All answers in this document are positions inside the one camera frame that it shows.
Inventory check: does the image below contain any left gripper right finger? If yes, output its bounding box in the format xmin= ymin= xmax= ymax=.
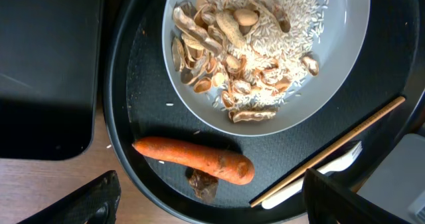
xmin=302 ymin=168 xmax=406 ymax=224

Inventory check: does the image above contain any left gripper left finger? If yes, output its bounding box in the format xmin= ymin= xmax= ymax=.
xmin=19 ymin=170 xmax=121 ymax=224

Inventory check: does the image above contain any white plastic fork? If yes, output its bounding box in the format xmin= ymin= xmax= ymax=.
xmin=261 ymin=141 xmax=363 ymax=209

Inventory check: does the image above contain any orange carrot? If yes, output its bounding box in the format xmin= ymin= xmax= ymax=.
xmin=132 ymin=136 xmax=255 ymax=185

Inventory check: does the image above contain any wooden chopstick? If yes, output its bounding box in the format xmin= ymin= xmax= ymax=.
xmin=250 ymin=96 xmax=406 ymax=207

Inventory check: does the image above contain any grey plate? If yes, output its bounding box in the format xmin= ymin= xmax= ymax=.
xmin=162 ymin=0 xmax=371 ymax=137

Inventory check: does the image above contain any peanut shells and rice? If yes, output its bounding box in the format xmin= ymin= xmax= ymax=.
xmin=171 ymin=0 xmax=327 ymax=123

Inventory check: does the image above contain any brown walnut shell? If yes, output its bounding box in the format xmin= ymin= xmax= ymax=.
xmin=185 ymin=168 xmax=218 ymax=203

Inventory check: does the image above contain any black round tray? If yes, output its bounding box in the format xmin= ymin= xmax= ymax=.
xmin=104 ymin=0 xmax=424 ymax=223

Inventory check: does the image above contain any black rectangular tray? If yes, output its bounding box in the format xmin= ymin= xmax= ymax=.
xmin=1 ymin=0 xmax=104 ymax=160

